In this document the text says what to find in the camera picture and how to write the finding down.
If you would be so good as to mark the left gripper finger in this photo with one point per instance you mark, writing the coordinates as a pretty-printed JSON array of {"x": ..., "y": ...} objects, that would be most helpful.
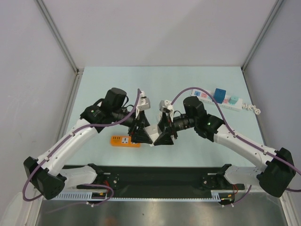
[
  {"x": 139, "y": 135},
  {"x": 144, "y": 120}
]

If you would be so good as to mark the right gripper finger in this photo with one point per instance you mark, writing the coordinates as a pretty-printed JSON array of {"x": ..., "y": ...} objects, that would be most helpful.
[
  {"x": 164, "y": 138},
  {"x": 163, "y": 123}
]

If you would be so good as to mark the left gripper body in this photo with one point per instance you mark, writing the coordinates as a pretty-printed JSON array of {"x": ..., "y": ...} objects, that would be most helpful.
[{"x": 129, "y": 122}]

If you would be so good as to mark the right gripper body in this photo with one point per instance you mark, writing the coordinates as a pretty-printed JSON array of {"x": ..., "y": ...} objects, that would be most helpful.
[{"x": 170, "y": 125}]

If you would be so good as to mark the blue cube adapter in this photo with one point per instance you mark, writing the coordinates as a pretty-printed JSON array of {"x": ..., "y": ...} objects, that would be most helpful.
[{"x": 219, "y": 95}]

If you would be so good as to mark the mint green charger plug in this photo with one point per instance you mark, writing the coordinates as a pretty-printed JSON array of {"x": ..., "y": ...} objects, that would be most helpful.
[{"x": 233, "y": 100}]

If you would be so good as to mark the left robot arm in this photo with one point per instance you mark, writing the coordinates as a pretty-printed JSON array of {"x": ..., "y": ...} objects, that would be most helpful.
[{"x": 46, "y": 173}]

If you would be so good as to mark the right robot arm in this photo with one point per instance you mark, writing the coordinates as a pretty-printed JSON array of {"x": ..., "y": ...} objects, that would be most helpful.
[{"x": 273, "y": 169}]

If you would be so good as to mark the orange power strip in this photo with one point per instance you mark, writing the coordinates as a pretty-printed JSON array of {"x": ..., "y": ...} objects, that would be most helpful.
[{"x": 123, "y": 141}]

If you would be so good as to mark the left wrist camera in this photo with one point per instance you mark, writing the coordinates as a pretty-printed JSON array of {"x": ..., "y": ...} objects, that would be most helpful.
[{"x": 143, "y": 102}]

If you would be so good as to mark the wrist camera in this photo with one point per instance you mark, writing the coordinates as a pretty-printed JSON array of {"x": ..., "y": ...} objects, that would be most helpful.
[
  {"x": 143, "y": 102},
  {"x": 165, "y": 106}
]

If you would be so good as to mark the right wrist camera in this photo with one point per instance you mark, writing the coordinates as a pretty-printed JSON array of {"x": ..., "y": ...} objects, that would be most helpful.
[{"x": 165, "y": 106}]

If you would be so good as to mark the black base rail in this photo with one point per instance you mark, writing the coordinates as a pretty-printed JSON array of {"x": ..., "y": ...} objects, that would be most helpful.
[{"x": 123, "y": 178}]

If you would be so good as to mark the white power strip cord plug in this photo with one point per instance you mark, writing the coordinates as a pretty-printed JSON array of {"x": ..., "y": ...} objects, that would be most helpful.
[{"x": 252, "y": 108}]

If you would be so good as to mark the white cable duct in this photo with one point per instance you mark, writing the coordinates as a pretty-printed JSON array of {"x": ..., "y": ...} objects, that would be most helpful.
[{"x": 147, "y": 195}]

